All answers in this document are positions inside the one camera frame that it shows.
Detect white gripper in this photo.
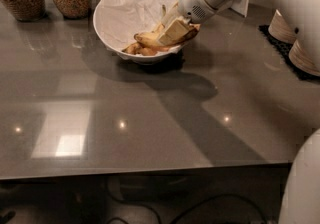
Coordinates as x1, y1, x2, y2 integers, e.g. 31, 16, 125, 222
157, 0, 218, 46

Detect large yellow banana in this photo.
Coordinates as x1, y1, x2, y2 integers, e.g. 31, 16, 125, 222
134, 24, 200, 47

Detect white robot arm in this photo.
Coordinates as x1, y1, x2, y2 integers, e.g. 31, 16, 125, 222
162, 0, 320, 224

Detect white ceramic bowl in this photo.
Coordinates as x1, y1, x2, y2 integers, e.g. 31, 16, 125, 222
93, 0, 200, 65

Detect brown banana pieces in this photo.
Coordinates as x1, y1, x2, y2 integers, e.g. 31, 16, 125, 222
123, 42, 169, 56

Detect white paper liner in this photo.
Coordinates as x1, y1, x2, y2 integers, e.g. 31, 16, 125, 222
93, 0, 182, 65

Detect white folded card stand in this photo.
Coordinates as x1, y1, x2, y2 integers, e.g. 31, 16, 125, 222
230, 0, 249, 17

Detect rear stack paper bowls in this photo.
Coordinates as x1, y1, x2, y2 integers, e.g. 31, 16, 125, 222
268, 10, 296, 44

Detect stack paper bowls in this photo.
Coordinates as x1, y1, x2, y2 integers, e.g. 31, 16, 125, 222
289, 40, 320, 77
268, 10, 296, 44

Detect black rubber mat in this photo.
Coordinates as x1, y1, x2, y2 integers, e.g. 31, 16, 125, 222
259, 25, 320, 82

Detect front stack paper bowls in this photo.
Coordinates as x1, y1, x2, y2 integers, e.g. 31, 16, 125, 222
289, 40, 320, 77

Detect black floor cable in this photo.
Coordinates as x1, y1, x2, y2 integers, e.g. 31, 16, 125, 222
106, 176, 269, 224

